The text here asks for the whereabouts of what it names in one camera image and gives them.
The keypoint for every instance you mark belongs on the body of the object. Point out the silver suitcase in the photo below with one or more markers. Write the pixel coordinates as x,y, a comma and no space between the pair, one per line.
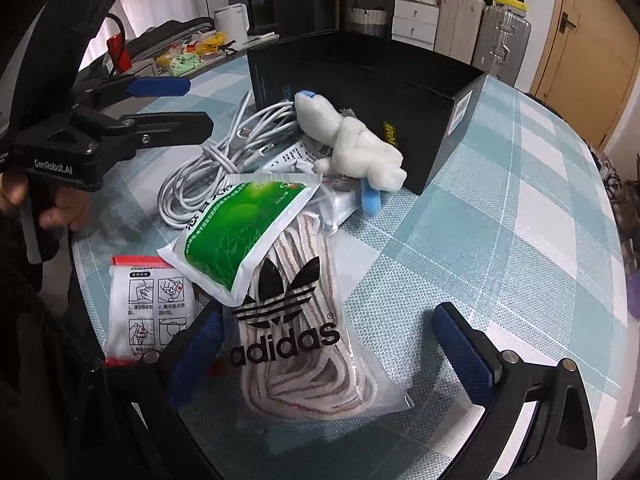
502,42

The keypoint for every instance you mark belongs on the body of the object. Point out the teal checked tablecloth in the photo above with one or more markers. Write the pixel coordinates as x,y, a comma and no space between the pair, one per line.
500,220

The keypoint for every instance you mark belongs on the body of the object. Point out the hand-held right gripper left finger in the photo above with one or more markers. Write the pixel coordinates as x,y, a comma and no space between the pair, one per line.
197,347

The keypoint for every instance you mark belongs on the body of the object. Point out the beige suitcase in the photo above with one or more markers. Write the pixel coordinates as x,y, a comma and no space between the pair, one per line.
457,25

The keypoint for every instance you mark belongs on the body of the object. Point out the white printed packet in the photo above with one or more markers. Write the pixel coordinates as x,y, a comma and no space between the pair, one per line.
295,155

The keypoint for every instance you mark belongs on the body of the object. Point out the small white plastic packet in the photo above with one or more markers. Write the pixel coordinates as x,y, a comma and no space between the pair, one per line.
337,207

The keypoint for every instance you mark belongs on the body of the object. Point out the white kettle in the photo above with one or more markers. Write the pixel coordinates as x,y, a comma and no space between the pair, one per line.
231,25

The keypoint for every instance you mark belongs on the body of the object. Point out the green and white packet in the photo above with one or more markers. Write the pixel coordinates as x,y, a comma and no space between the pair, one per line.
230,240

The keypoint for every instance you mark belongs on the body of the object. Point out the yellow packaging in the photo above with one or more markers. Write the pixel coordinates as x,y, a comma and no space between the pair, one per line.
212,42

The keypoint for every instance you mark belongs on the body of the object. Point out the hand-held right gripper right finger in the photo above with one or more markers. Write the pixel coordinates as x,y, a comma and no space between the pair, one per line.
467,360

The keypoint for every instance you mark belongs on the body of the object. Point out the white packet with red edges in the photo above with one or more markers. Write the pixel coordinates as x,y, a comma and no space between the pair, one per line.
145,305

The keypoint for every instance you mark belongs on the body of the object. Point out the person's left hand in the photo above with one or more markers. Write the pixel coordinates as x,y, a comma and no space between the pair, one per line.
62,207

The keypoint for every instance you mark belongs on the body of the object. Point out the wooden door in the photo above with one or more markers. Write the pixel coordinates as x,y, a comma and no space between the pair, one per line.
600,35

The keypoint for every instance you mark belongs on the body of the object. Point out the grey laundry basket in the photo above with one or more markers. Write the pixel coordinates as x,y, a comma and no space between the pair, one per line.
367,21

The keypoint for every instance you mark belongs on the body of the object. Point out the black bag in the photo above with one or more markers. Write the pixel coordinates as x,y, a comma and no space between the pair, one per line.
170,32

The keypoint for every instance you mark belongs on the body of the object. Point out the clear bag of striped laces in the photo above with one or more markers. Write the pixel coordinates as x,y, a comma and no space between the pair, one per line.
295,360

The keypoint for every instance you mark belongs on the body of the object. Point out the white plush toy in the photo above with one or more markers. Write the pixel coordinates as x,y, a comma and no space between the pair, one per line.
350,150

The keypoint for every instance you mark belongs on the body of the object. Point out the white dresser with drawers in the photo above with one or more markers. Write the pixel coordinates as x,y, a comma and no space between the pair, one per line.
415,15

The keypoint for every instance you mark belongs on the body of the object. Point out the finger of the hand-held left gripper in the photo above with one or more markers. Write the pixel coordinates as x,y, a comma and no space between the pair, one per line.
155,86
175,127

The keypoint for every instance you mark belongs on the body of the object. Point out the black cardboard box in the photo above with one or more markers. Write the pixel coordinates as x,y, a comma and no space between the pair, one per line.
375,90

